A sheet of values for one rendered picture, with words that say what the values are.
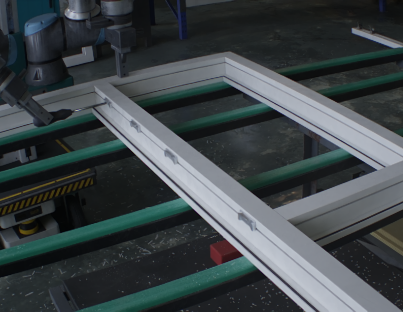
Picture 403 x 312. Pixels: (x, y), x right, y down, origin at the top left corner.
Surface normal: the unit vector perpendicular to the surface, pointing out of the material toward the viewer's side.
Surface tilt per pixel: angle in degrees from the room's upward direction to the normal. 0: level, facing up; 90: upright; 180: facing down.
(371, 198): 90
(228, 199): 90
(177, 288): 0
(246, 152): 0
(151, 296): 0
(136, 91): 90
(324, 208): 90
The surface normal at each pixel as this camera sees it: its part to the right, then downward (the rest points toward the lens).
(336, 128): -0.88, 0.26
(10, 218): 0.54, 0.36
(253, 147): -0.06, -0.89
